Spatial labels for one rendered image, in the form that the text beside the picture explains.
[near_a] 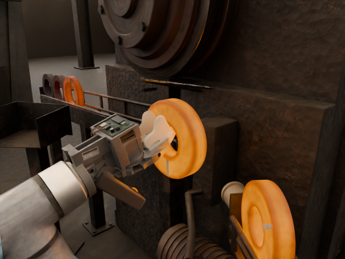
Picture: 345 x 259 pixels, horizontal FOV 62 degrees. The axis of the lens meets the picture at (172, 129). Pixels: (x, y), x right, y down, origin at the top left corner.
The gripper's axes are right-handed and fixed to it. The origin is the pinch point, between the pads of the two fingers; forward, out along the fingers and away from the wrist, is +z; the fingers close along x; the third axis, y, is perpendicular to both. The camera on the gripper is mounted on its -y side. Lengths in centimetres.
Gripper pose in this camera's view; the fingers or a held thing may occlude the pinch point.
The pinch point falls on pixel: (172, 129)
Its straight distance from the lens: 56.0
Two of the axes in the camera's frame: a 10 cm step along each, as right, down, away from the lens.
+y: -2.0, -8.3, -5.2
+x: -6.5, -2.8, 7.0
